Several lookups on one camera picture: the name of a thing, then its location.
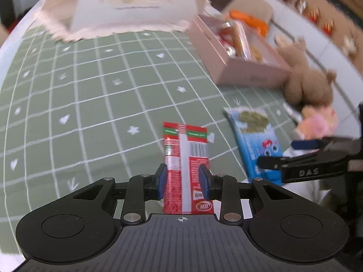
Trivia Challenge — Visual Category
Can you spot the white plastic bag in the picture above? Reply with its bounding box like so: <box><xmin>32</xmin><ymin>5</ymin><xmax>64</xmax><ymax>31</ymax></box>
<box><xmin>281</xmin><ymin>147</ymin><xmax>332</xmax><ymax>204</ymax></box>

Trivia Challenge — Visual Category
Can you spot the pink box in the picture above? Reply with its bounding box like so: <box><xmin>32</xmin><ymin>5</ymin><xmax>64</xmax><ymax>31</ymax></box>
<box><xmin>188</xmin><ymin>14</ymin><xmax>292</xmax><ymax>88</ymax></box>

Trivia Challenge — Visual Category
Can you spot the blue snack packet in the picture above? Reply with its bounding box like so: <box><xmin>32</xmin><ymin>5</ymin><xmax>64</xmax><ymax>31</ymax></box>
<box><xmin>223</xmin><ymin>106</ymin><xmax>284</xmax><ymax>186</ymax></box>

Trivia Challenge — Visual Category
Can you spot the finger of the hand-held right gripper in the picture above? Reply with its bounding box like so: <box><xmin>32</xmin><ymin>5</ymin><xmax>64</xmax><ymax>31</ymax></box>
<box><xmin>291</xmin><ymin>136</ymin><xmax>355</xmax><ymax>151</ymax></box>
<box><xmin>257</xmin><ymin>151</ymin><xmax>349</xmax><ymax>171</ymax></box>

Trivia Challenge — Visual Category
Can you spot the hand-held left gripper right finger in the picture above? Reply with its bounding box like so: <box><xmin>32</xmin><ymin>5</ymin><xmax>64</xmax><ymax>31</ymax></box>
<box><xmin>199</xmin><ymin>164</ymin><xmax>292</xmax><ymax>227</ymax></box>

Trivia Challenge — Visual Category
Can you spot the cardboard box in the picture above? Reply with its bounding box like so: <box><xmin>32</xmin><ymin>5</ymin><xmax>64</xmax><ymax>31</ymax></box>
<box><xmin>221</xmin><ymin>0</ymin><xmax>274</xmax><ymax>24</ymax></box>

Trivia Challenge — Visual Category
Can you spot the wooden shelf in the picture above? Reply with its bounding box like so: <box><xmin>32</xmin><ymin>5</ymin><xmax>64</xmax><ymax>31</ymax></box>
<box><xmin>252</xmin><ymin>0</ymin><xmax>363</xmax><ymax>77</ymax></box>

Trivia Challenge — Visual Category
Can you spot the brown teddy bear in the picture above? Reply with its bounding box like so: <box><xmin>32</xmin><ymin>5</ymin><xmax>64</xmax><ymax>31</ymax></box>
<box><xmin>276</xmin><ymin>38</ymin><xmax>338</xmax><ymax>105</ymax></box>

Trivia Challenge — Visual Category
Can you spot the white cloth with print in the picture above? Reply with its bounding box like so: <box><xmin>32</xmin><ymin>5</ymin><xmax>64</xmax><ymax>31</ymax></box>
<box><xmin>34</xmin><ymin>0</ymin><xmax>209</xmax><ymax>43</ymax></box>

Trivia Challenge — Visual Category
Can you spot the red yellow snack packet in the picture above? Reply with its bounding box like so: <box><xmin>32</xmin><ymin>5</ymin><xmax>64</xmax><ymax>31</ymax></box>
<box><xmin>218</xmin><ymin>27</ymin><xmax>236</xmax><ymax>46</ymax></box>

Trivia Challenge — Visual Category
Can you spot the green grid table mat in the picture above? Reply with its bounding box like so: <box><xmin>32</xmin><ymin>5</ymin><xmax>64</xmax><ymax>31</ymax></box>
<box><xmin>0</xmin><ymin>20</ymin><xmax>301</xmax><ymax>257</ymax></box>

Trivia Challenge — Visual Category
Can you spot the long orange snack packet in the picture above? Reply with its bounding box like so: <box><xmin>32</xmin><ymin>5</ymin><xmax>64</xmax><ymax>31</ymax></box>
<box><xmin>233</xmin><ymin>20</ymin><xmax>251</xmax><ymax>60</ymax></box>

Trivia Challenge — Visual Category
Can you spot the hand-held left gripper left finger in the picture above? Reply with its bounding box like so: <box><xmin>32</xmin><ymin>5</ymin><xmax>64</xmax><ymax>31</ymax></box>
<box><xmin>72</xmin><ymin>164</ymin><xmax>168</xmax><ymax>227</ymax></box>

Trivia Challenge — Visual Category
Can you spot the pink plush toy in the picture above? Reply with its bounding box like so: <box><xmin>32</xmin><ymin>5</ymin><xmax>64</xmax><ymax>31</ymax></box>
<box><xmin>295</xmin><ymin>105</ymin><xmax>339</xmax><ymax>139</ymax></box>

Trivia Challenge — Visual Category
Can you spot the orange plastic object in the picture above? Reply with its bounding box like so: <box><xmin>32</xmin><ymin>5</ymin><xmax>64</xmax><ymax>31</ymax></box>
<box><xmin>229</xmin><ymin>10</ymin><xmax>269</xmax><ymax>37</ymax></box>

